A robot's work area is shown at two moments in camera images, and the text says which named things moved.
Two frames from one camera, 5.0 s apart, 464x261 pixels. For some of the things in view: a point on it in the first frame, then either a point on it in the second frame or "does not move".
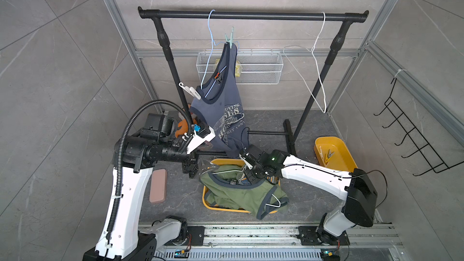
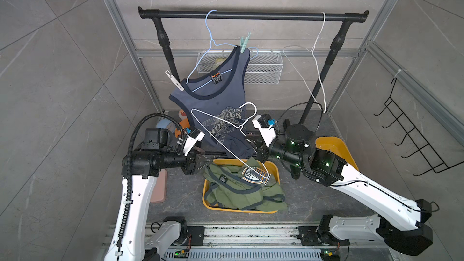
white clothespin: (191, 90) -> (176, 81)
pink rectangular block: (158, 186) does not move
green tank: (221, 190) does not move
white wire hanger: (284, 49) does not move
